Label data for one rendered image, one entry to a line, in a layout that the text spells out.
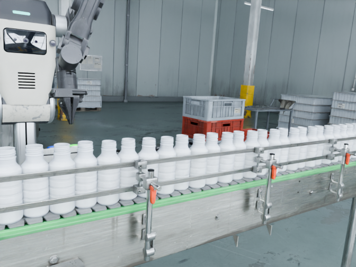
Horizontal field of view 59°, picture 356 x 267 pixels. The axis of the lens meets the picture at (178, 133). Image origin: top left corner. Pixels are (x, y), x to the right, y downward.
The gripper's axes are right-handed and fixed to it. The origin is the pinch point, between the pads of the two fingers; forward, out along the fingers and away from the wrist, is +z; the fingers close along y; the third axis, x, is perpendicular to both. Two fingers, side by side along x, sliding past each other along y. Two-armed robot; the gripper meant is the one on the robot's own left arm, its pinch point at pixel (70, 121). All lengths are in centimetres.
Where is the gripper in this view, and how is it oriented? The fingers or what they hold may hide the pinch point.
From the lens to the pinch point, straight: 99.9
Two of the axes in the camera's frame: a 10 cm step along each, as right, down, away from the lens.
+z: 1.3, 9.8, -1.1
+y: 8.3, -0.5, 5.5
